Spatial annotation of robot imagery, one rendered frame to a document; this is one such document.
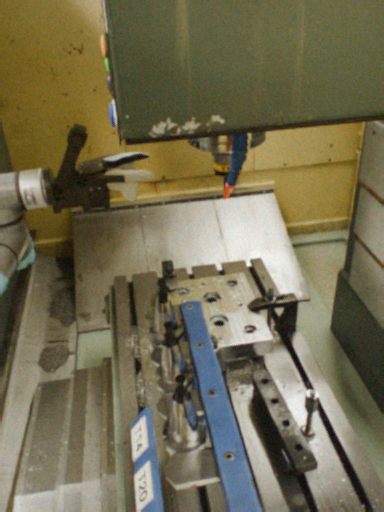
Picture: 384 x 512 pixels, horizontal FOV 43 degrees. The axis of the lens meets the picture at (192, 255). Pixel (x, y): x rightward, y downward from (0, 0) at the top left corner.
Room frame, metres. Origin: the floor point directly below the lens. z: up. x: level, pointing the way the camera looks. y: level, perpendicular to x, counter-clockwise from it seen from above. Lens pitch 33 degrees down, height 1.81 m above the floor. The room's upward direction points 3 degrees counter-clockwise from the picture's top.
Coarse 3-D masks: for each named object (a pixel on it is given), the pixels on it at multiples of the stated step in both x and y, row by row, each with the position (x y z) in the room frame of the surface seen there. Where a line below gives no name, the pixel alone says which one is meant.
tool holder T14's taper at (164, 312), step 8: (168, 296) 0.68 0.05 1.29; (160, 304) 0.66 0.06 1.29; (168, 304) 0.66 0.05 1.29; (160, 312) 0.66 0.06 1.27; (168, 312) 0.66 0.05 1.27; (160, 320) 0.66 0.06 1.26; (168, 320) 0.66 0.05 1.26; (176, 320) 0.67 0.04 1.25; (160, 328) 0.65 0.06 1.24; (176, 328) 0.66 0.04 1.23
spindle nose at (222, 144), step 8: (224, 136) 0.85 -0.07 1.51; (248, 136) 0.86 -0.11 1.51; (256, 136) 0.87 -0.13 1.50; (264, 136) 0.90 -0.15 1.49; (192, 144) 0.89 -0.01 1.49; (200, 144) 0.87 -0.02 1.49; (208, 144) 0.86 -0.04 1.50; (216, 144) 0.86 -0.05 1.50; (224, 144) 0.85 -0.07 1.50; (248, 144) 0.86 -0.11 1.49; (256, 144) 0.87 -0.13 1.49; (216, 152) 0.86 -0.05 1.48; (224, 152) 0.86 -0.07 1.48
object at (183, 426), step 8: (176, 400) 0.45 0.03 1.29; (184, 400) 0.45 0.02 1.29; (192, 400) 0.45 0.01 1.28; (176, 408) 0.44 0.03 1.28; (184, 408) 0.44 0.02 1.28; (192, 408) 0.45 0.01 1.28; (176, 416) 0.44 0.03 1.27; (184, 416) 0.44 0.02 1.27; (192, 416) 0.44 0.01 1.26; (176, 424) 0.44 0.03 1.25; (184, 424) 0.44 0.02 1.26; (192, 424) 0.44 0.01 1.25; (176, 432) 0.44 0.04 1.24; (184, 432) 0.43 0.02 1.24; (192, 432) 0.44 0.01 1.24; (176, 440) 0.44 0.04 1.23; (184, 440) 0.43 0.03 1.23
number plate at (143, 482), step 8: (144, 472) 0.58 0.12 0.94; (136, 480) 0.57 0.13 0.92; (144, 480) 0.56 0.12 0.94; (136, 488) 0.56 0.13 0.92; (144, 488) 0.55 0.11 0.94; (152, 488) 0.53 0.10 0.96; (136, 496) 0.54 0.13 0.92; (144, 496) 0.53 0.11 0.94; (152, 496) 0.52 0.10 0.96; (136, 504) 0.53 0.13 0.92; (144, 504) 0.52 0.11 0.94
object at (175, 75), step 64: (128, 0) 0.59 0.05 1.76; (192, 0) 0.60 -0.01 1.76; (256, 0) 0.60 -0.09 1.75; (320, 0) 0.62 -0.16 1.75; (128, 64) 0.58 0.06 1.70; (192, 64) 0.59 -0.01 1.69; (256, 64) 0.61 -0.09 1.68; (320, 64) 0.62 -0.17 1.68; (128, 128) 0.59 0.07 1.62; (192, 128) 0.59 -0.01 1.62; (256, 128) 0.61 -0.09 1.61
